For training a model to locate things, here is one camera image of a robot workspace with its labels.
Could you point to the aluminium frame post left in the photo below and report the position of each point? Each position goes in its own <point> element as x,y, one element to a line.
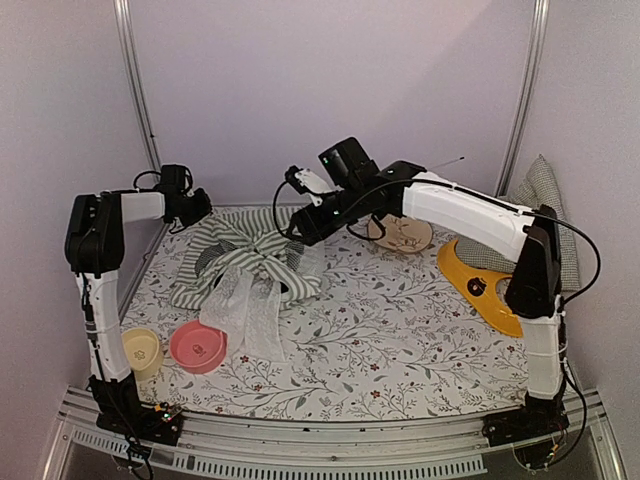
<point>124,26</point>

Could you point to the cream pet bowl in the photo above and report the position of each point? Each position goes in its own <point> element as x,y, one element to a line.
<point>144,352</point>

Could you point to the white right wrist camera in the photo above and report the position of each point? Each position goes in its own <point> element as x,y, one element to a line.
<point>306,182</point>

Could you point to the front aluminium rail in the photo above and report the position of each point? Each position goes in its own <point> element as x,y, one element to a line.
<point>223,447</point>

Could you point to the aluminium frame post right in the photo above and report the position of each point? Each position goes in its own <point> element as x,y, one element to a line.
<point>533,59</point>

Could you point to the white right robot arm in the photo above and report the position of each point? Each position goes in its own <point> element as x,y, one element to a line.
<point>528,238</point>

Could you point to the yellow double pet bowl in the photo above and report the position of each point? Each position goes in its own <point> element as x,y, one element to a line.
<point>480,288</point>

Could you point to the pink pet bowl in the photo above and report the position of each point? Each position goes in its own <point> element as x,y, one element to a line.
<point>198,349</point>

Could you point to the green striped pet tent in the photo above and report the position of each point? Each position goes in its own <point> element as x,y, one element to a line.
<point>239,273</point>

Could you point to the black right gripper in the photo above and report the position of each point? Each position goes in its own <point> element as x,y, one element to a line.
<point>308,222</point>

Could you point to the green checked cushion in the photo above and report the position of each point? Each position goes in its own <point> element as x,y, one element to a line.
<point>539,187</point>

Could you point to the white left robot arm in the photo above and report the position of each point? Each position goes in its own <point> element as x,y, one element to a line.
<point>95,249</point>

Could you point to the aluminium frame post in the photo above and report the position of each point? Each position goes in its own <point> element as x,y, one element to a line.
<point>533,59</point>
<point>124,26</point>

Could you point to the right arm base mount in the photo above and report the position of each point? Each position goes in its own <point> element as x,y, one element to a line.
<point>522,424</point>

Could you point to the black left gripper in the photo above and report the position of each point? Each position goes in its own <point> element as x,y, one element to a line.
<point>206,208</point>

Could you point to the round wooden floral plate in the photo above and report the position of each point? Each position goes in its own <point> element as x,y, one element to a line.
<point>401,235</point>

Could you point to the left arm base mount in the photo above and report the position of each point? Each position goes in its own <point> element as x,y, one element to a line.
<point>122,412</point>

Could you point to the floral table mat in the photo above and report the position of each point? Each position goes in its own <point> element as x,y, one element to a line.
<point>389,337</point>

